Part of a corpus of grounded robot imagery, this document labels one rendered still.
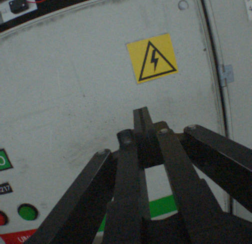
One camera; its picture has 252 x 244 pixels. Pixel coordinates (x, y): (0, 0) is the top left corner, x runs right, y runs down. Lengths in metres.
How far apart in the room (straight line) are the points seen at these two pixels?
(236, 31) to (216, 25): 0.06
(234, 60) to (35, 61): 0.48
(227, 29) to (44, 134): 0.49
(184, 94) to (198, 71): 0.04
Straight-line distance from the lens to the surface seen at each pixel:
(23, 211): 0.34
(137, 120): 0.17
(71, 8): 0.26
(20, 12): 0.60
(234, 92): 0.59
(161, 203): 0.33
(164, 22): 0.26
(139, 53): 0.25
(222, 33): 0.57
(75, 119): 0.26
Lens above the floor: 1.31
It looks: 16 degrees down
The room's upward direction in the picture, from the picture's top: 17 degrees counter-clockwise
